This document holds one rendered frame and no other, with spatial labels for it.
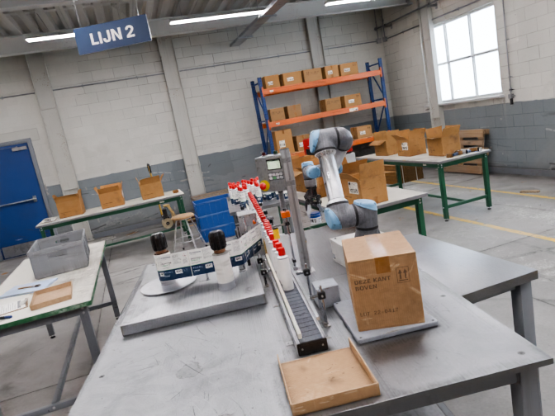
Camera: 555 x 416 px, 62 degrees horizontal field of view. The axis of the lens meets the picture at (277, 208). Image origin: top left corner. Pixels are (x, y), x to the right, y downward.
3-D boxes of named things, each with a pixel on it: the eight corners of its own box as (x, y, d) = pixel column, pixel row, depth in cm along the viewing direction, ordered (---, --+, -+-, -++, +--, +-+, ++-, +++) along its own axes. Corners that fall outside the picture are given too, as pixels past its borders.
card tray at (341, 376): (278, 365, 160) (277, 354, 159) (350, 347, 163) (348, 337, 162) (292, 417, 131) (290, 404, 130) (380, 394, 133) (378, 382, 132)
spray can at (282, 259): (282, 289, 216) (274, 247, 212) (293, 286, 217) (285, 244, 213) (284, 292, 211) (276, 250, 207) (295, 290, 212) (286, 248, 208)
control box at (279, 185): (268, 189, 255) (263, 155, 252) (296, 186, 247) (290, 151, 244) (260, 193, 247) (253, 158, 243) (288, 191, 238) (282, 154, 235)
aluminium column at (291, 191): (301, 271, 252) (278, 148, 239) (309, 268, 252) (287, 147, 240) (303, 273, 247) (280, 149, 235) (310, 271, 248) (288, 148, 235)
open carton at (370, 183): (331, 206, 426) (324, 167, 419) (377, 193, 444) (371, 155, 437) (354, 210, 391) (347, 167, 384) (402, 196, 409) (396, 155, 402)
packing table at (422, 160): (362, 202, 789) (355, 158, 774) (402, 192, 810) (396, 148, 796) (445, 223, 581) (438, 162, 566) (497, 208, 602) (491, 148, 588)
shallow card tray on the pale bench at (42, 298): (35, 295, 311) (34, 290, 311) (73, 285, 320) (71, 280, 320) (30, 311, 280) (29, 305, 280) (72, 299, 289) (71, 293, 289)
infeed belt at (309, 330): (258, 242, 324) (258, 237, 323) (270, 239, 325) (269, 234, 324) (301, 353, 163) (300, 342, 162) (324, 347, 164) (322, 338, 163)
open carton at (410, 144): (391, 157, 692) (387, 132, 685) (415, 152, 702) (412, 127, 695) (405, 158, 655) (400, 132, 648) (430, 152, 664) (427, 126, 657)
